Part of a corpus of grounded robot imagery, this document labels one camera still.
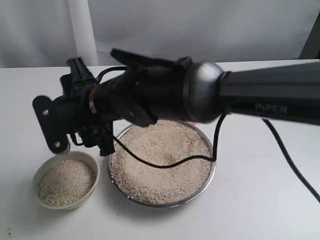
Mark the round steel tray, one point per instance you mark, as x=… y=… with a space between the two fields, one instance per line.
x=212 y=165

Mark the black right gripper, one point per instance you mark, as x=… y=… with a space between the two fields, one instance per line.
x=89 y=108

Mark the white backdrop curtain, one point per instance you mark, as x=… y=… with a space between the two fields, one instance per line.
x=45 y=33

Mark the white ceramic bowl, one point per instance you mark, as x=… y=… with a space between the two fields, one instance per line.
x=54 y=161

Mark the rice in white bowl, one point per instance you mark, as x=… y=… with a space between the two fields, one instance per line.
x=66 y=183

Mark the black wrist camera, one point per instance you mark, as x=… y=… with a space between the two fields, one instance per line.
x=78 y=79

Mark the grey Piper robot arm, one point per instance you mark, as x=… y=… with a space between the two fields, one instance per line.
x=175 y=91

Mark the rice in steel tray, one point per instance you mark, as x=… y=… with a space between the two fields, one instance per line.
x=160 y=180

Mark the dark frame post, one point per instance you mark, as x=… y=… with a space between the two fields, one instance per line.
x=311 y=48

